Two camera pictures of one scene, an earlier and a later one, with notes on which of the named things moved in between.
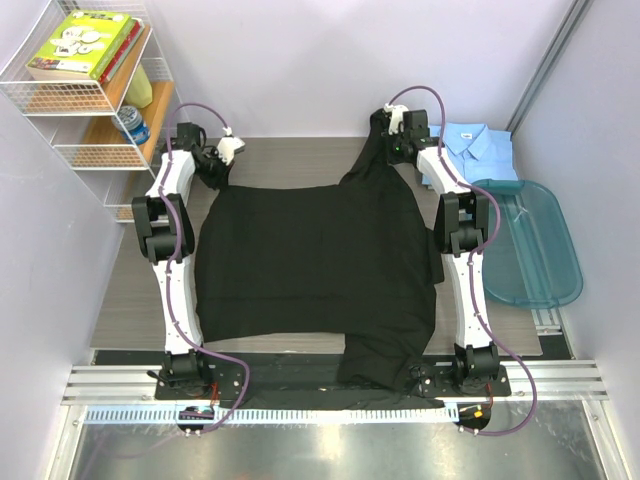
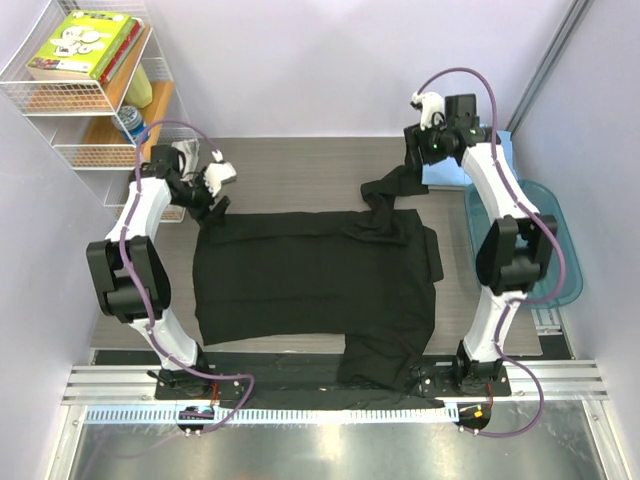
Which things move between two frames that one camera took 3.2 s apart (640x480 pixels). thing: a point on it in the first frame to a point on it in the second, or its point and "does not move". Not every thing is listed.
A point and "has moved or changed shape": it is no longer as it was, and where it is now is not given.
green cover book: [82, 46] does not move
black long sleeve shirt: [355, 260] has moved or changed shape
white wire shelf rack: [97, 81] does not move
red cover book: [133, 35] does not move
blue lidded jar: [128, 120] does not move
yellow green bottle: [140, 93] does not move
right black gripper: [395, 159] to [413, 138]
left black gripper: [220, 181] to [204, 212]
